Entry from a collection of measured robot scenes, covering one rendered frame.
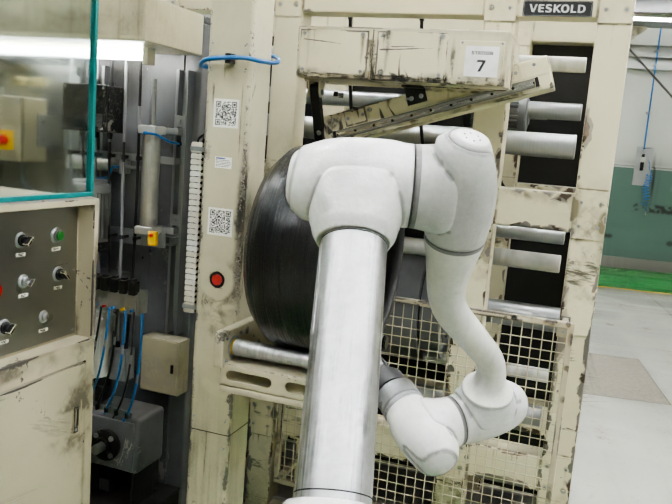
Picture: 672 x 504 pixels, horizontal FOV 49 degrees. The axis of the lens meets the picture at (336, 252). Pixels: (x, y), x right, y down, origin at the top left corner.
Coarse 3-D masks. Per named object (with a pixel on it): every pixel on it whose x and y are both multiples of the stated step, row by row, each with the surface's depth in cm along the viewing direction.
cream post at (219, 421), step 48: (240, 0) 190; (240, 48) 192; (240, 96) 193; (240, 144) 195; (240, 192) 197; (240, 240) 199; (240, 288) 202; (192, 384) 209; (192, 432) 211; (240, 432) 214; (192, 480) 212; (240, 480) 218
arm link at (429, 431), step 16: (400, 400) 149; (416, 400) 148; (432, 400) 148; (448, 400) 148; (400, 416) 146; (416, 416) 144; (432, 416) 144; (448, 416) 145; (400, 432) 144; (416, 432) 142; (432, 432) 141; (448, 432) 142; (464, 432) 146; (400, 448) 145; (416, 448) 141; (432, 448) 139; (448, 448) 140; (416, 464) 142; (432, 464) 139; (448, 464) 141
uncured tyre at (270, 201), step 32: (288, 160) 184; (256, 224) 177; (288, 224) 173; (256, 256) 176; (288, 256) 173; (256, 288) 178; (288, 288) 174; (256, 320) 185; (288, 320) 179; (384, 320) 203
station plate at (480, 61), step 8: (472, 48) 197; (480, 48) 197; (488, 48) 196; (496, 48) 195; (472, 56) 198; (480, 56) 197; (488, 56) 196; (496, 56) 195; (464, 64) 198; (472, 64) 198; (480, 64) 197; (488, 64) 196; (496, 64) 196; (464, 72) 199; (472, 72) 198; (480, 72) 197; (488, 72) 197; (496, 72) 196
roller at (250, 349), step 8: (232, 344) 195; (240, 344) 194; (248, 344) 193; (256, 344) 193; (264, 344) 193; (232, 352) 195; (240, 352) 194; (248, 352) 193; (256, 352) 192; (264, 352) 191; (272, 352) 190; (280, 352) 190; (288, 352) 189; (296, 352) 189; (304, 352) 189; (264, 360) 192; (272, 360) 191; (280, 360) 190; (288, 360) 189; (296, 360) 188; (304, 360) 187
